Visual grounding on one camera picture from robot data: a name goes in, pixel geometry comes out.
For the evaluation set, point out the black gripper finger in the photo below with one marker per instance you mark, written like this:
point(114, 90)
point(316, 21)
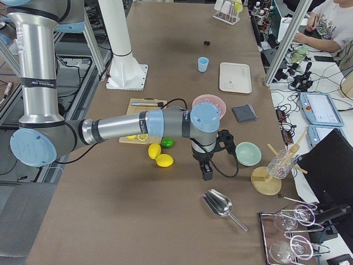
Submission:
point(205, 169)
point(209, 171)

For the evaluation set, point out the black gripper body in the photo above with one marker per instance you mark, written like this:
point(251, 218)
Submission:
point(201, 157)

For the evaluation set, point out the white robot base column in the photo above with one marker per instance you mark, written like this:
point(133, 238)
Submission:
point(125, 71)

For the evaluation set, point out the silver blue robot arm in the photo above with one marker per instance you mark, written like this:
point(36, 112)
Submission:
point(44, 135)

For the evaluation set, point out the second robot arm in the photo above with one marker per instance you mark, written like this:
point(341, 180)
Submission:
point(8, 31)

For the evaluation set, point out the steel ice scoop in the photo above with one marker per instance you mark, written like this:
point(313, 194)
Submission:
point(221, 206)

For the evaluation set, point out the wooden cup tree stand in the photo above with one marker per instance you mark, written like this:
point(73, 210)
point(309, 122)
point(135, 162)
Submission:
point(263, 182)

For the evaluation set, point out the pink bowl of ice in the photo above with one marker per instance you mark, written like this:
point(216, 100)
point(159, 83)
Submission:
point(212, 99)

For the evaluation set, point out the light blue plastic cup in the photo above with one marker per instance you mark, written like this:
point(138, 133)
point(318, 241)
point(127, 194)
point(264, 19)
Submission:
point(202, 64)

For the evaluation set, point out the pink upturned cup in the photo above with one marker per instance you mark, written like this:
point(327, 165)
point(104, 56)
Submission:
point(226, 7)

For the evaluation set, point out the pale mint upturned cup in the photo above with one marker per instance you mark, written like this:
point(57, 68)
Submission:
point(218, 5)

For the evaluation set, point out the yellow green upturned cup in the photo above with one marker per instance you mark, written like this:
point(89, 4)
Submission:
point(238, 6)

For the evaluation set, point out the green lime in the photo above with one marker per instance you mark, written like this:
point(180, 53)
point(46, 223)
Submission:
point(167, 142)

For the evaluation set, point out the yellow lemon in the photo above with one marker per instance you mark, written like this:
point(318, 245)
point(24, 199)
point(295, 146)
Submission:
point(164, 160)
point(154, 150)

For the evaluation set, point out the mint green bowl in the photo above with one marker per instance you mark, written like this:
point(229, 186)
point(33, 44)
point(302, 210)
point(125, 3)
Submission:
point(248, 154)

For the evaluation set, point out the wooden cutting board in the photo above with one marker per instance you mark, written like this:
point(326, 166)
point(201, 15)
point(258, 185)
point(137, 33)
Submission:
point(135, 109)

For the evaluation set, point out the grey folded cloth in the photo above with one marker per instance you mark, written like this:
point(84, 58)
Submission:
point(244, 113)

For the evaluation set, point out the steel muddler black tip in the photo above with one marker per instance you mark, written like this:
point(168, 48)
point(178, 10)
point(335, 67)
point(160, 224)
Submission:
point(147, 104)

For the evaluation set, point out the clear textured glass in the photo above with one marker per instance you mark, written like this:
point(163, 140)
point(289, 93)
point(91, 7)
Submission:
point(282, 164)

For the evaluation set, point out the long bar spoon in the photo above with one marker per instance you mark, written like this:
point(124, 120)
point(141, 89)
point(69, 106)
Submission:
point(281, 196)

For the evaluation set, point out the cream rabbit serving tray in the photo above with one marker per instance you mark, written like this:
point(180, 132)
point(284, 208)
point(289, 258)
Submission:
point(235, 77)

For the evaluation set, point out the upper wine glass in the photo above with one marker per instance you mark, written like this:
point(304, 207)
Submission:
point(288, 220)

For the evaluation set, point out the wine glass holder rack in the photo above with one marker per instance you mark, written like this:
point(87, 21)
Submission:
point(284, 238)

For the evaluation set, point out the blue teach pendant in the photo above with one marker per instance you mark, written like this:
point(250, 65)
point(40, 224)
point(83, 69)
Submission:
point(320, 109)
point(316, 133)

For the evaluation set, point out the lower wine glass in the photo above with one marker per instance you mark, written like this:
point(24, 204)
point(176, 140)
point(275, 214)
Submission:
point(293, 252)

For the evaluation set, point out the black monitor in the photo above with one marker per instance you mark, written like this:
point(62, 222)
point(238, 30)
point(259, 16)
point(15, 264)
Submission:
point(329, 170)

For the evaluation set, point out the person in white shirt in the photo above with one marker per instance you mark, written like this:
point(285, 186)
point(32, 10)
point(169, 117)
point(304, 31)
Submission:
point(333, 22)

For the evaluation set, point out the white wire cup rack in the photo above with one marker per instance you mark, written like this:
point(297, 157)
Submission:
point(230, 17)

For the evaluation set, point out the aluminium frame post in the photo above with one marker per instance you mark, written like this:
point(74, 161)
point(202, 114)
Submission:
point(287, 40)

